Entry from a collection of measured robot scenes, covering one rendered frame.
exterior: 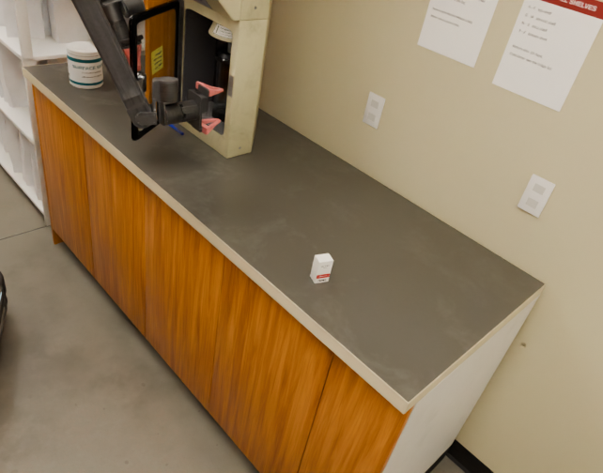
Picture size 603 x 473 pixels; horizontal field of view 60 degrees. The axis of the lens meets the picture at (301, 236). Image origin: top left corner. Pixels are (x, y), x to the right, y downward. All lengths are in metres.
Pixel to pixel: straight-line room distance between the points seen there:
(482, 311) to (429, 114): 0.67
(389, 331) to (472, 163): 0.67
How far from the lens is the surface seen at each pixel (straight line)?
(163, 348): 2.22
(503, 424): 2.12
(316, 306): 1.33
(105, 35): 1.48
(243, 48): 1.75
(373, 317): 1.35
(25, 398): 2.36
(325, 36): 2.05
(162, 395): 2.29
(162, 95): 1.52
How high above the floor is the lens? 1.84
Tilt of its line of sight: 35 degrees down
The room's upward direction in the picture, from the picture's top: 12 degrees clockwise
